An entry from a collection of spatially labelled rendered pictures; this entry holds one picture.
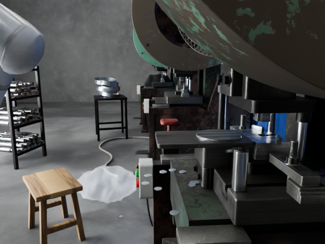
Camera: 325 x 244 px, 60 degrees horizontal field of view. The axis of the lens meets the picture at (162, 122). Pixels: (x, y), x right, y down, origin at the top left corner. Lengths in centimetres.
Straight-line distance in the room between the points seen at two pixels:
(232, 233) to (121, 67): 688
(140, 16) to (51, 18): 574
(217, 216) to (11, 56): 53
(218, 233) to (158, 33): 165
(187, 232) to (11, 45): 49
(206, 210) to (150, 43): 155
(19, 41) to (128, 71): 680
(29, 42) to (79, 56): 692
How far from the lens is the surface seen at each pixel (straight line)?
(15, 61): 59
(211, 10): 28
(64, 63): 758
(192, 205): 70
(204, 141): 73
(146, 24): 208
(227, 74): 75
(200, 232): 62
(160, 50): 206
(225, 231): 63
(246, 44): 29
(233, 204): 63
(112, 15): 746
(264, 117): 80
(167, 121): 107
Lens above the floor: 98
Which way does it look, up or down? 12 degrees down
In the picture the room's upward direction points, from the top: straight up
